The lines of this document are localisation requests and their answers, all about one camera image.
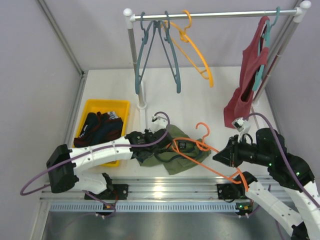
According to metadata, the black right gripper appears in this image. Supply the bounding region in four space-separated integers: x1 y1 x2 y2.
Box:
212 133 271 166

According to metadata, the orange plastic hanger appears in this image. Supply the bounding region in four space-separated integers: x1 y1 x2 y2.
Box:
171 122 250 193

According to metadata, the olive green tank top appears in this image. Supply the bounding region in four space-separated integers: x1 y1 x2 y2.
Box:
138 140 211 175

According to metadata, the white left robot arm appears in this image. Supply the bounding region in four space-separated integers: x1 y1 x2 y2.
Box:
46 128 173 199

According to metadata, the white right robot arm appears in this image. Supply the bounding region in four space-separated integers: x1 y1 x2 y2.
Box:
212 128 320 240

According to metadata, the dark red tank top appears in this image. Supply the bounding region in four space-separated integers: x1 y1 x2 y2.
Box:
223 16 269 128

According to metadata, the grey-blue hanger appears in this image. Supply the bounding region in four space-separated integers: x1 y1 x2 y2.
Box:
134 11 157 95
156 10 182 94

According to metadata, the grey-blue hanger leftmost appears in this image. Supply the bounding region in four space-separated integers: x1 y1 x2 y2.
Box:
134 11 157 95

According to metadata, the yellow plastic hanger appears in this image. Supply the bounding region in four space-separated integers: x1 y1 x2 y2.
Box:
164 9 215 88

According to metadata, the teal plastic hanger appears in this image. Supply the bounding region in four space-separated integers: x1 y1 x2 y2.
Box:
252 6 281 92

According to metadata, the yellow plastic bin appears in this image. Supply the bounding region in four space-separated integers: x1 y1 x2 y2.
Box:
72 99 131 168

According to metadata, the dark striped clothes pile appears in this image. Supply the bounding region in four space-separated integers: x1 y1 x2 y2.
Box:
73 111 124 148

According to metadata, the white metal clothes rack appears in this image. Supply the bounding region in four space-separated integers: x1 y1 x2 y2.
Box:
123 0 312 128

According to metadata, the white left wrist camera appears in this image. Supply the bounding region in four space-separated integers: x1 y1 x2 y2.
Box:
149 115 169 133

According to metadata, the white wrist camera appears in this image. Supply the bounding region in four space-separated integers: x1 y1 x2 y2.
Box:
231 117 251 139
149 115 169 133

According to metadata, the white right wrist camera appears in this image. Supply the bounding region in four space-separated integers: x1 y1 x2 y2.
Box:
231 117 251 139

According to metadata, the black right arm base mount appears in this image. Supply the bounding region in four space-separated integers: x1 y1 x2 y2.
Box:
216 183 243 203

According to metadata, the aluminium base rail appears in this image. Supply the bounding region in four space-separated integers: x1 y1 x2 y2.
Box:
40 177 257 213

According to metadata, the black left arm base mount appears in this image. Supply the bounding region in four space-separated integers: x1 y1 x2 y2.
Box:
109 184 129 200

